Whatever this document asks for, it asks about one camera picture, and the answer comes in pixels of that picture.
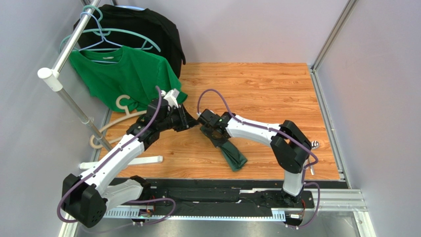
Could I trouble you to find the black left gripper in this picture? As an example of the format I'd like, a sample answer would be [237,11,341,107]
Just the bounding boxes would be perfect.
[158,104,200,132]

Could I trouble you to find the dark green cloth napkin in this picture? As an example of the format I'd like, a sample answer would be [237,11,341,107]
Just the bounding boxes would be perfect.
[200,126,248,172]

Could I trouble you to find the shiny metal spoon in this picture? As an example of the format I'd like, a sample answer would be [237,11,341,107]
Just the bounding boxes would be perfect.
[311,140,320,150]

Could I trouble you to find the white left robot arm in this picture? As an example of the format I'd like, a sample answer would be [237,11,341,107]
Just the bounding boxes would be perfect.
[57,102,199,228]

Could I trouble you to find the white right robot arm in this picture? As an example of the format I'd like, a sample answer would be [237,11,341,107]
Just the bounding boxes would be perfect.
[198,109,312,197]

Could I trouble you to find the beige plastic hanger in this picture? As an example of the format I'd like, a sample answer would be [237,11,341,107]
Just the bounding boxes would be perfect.
[89,95,146,149]

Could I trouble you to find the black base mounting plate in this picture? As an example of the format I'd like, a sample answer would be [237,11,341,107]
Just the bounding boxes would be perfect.
[150,187,315,209]

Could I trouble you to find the bright green t-shirt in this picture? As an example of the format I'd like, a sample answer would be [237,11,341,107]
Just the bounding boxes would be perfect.
[69,46,188,113]

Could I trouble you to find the black t-shirt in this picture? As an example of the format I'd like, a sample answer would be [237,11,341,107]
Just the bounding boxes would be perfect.
[74,4,187,79]

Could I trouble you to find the teal plastic hanger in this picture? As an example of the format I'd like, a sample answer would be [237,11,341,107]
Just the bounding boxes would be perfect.
[60,4,162,54]

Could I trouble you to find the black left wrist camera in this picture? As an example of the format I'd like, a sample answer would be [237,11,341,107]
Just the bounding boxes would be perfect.
[145,89,180,121]

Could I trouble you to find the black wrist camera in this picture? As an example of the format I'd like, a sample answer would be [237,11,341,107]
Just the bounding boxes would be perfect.
[198,109,226,127]
[145,89,180,121]

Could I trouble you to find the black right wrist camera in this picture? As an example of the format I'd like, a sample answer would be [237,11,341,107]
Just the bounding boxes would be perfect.
[198,109,226,127]

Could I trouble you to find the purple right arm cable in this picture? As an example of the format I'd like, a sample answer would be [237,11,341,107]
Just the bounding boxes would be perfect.
[196,88,321,229]

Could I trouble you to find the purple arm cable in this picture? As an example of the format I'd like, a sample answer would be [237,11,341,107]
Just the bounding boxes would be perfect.
[56,85,176,226]
[196,88,321,229]

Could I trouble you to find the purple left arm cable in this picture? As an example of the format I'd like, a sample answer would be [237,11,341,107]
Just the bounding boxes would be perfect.
[56,85,176,226]

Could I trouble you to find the light blue wire hanger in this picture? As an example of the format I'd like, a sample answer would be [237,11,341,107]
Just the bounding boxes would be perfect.
[78,11,122,52]

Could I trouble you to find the aluminium frame rail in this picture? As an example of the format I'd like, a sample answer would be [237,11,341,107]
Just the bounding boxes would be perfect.
[123,180,367,220]

